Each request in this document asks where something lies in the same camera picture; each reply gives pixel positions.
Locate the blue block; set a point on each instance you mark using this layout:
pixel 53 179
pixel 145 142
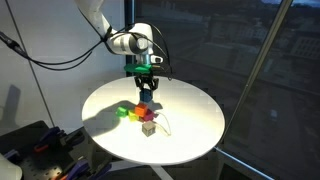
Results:
pixel 146 95

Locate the green block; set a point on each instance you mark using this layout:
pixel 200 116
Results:
pixel 122 111

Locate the magenta block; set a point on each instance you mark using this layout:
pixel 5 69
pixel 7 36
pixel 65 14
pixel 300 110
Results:
pixel 149 116

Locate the orange block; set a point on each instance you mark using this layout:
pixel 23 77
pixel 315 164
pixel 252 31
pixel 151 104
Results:
pixel 141 109

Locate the upper blue orange clamp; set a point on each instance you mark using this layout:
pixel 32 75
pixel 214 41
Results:
pixel 51 138

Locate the yellow block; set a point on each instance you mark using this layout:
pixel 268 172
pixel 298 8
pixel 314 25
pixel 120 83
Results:
pixel 132 116

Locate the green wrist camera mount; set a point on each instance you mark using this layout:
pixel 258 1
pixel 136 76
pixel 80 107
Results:
pixel 138 68

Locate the round white table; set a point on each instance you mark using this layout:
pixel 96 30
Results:
pixel 189 123

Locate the lower blue orange clamp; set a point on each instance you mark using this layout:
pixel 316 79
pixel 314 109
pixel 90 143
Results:
pixel 81 170

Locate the blue orange clamp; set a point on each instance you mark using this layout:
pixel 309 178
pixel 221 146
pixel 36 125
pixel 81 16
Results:
pixel 81 170
pixel 51 138

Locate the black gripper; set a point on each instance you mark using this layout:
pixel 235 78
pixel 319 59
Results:
pixel 142 79

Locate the table pedestal leg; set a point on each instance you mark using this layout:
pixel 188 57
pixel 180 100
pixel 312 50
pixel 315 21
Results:
pixel 162 173

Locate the grey block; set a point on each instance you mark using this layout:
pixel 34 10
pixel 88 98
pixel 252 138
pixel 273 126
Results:
pixel 148 128

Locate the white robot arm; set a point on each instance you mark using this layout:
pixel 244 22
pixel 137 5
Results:
pixel 135 39

